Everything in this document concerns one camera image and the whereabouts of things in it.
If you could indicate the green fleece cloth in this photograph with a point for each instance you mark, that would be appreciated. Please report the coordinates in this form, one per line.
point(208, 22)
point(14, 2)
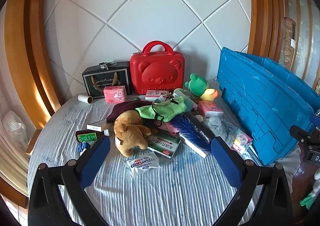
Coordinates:
point(172, 109)

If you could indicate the orange wooden arch frame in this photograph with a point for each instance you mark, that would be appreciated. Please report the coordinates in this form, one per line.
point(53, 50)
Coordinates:
point(35, 41)
point(265, 11)

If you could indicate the green frog duck plush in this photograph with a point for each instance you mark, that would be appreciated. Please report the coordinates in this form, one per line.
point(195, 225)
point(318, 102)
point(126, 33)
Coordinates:
point(198, 86)

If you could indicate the green white medicine box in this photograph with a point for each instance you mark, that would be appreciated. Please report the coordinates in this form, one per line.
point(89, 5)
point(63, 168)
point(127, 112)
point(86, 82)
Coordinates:
point(162, 144)

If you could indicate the black gift box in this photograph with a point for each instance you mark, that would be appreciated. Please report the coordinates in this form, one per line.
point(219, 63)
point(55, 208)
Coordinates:
point(100, 78)

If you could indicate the red white medicine box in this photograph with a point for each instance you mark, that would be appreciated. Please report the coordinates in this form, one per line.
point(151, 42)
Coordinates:
point(155, 94)

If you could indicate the white sachet packet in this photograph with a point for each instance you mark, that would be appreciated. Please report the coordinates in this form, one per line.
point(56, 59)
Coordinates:
point(142, 164)

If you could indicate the red bear suitcase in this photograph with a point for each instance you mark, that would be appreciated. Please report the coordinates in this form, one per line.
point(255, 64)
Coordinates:
point(157, 73)

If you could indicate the pink cube tissue pack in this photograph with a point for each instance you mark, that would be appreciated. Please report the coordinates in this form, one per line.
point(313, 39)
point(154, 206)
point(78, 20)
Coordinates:
point(115, 93)

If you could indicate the white paper roll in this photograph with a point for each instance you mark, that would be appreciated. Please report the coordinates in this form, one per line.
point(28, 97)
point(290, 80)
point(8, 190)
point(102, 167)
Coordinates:
point(83, 98)

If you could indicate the green fabric piece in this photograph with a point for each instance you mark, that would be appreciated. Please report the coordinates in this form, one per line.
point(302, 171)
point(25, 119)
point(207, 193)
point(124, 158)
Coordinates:
point(308, 200)

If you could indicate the patterned curtain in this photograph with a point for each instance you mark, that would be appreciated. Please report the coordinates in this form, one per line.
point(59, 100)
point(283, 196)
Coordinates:
point(302, 28)

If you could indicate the brown medicine bottle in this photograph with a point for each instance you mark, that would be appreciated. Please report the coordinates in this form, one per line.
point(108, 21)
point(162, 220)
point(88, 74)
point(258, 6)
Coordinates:
point(87, 137)

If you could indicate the maroon knit cloth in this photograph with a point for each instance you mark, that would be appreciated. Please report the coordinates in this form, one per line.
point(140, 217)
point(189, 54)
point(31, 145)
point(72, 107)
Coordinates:
point(122, 108)

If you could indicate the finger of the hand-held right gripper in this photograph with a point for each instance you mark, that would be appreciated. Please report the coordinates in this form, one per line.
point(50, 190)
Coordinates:
point(300, 132)
point(315, 118)

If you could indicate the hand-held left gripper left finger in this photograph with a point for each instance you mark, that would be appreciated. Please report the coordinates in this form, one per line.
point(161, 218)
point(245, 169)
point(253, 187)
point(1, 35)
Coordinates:
point(96, 158)

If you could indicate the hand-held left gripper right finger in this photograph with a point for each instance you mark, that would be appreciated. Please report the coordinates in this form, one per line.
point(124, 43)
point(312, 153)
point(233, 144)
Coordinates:
point(223, 158)

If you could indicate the brown teddy bear plush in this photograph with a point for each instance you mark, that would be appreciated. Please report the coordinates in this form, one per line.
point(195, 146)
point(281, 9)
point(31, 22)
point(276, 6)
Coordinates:
point(127, 136)

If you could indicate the white sheer curtain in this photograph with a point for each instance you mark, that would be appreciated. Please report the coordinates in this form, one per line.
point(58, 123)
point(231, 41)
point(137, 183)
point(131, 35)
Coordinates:
point(12, 166)

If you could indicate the small white flat box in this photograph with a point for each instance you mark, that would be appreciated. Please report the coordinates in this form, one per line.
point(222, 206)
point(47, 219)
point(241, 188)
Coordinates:
point(96, 126)

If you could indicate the white tall box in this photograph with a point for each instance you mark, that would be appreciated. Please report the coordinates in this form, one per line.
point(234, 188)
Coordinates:
point(187, 99)

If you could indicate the blue plastic crate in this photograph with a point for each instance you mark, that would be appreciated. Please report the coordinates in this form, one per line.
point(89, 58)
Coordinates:
point(262, 103)

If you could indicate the striped cloth covered desktop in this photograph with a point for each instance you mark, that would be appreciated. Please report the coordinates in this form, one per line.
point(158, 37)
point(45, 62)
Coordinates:
point(150, 196)

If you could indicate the pastel tissue pack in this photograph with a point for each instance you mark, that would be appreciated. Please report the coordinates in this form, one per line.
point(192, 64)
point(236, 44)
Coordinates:
point(241, 141)

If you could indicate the clear plastic bag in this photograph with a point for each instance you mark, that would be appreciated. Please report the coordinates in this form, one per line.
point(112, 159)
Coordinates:
point(13, 126)

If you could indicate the small blue item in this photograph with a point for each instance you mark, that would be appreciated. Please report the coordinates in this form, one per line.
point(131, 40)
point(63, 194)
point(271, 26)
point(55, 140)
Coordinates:
point(83, 146)

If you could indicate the pink flat tissue pack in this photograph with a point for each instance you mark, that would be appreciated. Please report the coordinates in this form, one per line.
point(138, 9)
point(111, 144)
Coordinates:
point(210, 108)

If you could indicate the white cloth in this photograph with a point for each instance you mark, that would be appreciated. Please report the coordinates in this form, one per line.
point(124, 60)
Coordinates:
point(292, 163)

